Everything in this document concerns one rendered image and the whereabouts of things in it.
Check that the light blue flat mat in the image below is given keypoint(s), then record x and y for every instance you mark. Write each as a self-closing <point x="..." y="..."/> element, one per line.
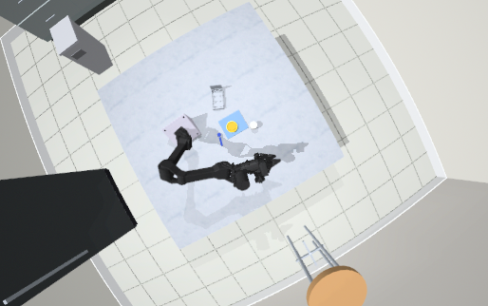
<point x="236" y="117"/>

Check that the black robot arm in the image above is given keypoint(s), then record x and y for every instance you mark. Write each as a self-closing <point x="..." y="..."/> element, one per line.
<point x="220" y="171"/>

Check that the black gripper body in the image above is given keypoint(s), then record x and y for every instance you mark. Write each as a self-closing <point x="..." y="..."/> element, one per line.
<point x="256" y="164"/>

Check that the yellow plate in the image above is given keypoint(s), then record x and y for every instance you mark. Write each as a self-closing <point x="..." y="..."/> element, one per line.
<point x="231" y="126"/>

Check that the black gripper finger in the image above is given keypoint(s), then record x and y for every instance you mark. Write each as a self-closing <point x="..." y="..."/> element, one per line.
<point x="271" y="163"/>
<point x="267" y="156"/>

